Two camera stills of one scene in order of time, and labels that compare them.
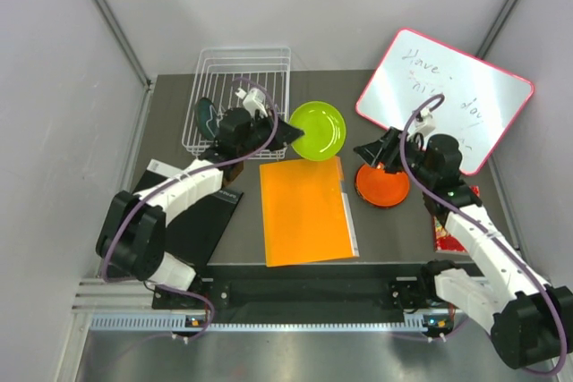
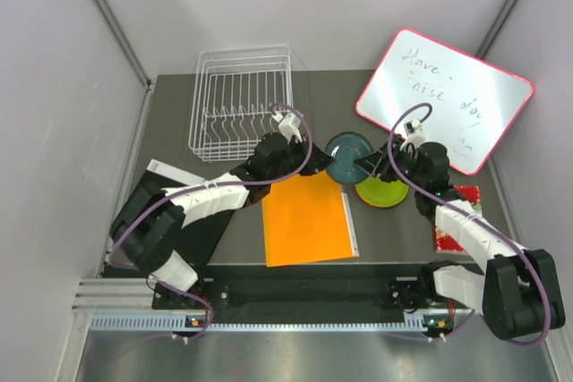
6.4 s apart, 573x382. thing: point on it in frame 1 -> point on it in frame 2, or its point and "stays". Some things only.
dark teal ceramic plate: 206,115 -> 346,148
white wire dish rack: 223,77 stays
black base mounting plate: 307,288 stays
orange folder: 306,215 stays
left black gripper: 286,133 -> 320,162
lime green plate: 324,127 -> 378,192
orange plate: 380,188 stays
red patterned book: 442,240 stays
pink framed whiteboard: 466,98 stays
